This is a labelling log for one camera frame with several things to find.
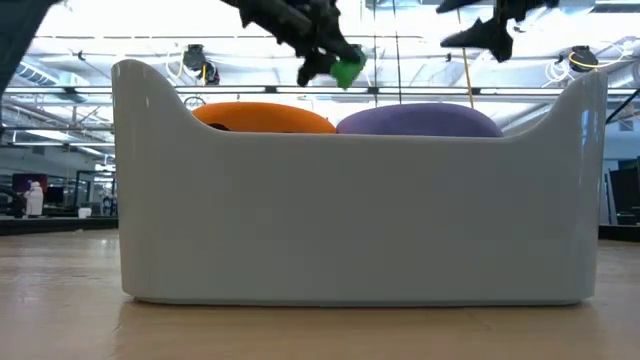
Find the grey plastic bin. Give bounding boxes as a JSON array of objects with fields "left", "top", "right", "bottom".
[{"left": 110, "top": 58, "right": 609, "bottom": 307}]

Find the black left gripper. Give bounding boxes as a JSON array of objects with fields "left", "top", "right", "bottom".
[{"left": 219, "top": 0, "right": 368, "bottom": 89}]

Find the orange foam die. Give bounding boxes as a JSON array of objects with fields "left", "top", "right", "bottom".
[{"left": 191, "top": 101, "right": 338, "bottom": 135}]

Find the black ceiling spotlight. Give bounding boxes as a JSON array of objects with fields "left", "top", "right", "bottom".
[
  {"left": 182, "top": 43, "right": 221, "bottom": 86},
  {"left": 569, "top": 45, "right": 599, "bottom": 74}
]

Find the black aluminium table frame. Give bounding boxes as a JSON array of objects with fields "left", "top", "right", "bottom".
[{"left": 0, "top": 215, "right": 640, "bottom": 242}]

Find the white bottle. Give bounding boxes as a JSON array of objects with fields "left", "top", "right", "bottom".
[{"left": 24, "top": 180, "right": 45, "bottom": 217}]

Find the purple foam die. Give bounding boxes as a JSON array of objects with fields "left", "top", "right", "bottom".
[{"left": 335, "top": 102, "right": 504, "bottom": 139}]

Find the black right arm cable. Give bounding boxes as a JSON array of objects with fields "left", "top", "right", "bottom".
[{"left": 604, "top": 88, "right": 640, "bottom": 126}]

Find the dark red monitor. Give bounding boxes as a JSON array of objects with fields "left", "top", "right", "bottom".
[{"left": 11, "top": 172, "right": 50, "bottom": 195}]

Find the yellow cable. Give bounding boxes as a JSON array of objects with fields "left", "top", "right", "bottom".
[{"left": 457, "top": 7, "right": 477, "bottom": 109}]

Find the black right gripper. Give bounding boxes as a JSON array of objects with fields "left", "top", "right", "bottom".
[{"left": 434, "top": 0, "right": 562, "bottom": 65}]

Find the black background monitor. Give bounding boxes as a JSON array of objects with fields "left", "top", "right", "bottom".
[{"left": 605, "top": 159, "right": 640, "bottom": 226}]

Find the small teal card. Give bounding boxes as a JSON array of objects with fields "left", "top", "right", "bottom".
[{"left": 329, "top": 47, "right": 368, "bottom": 91}]

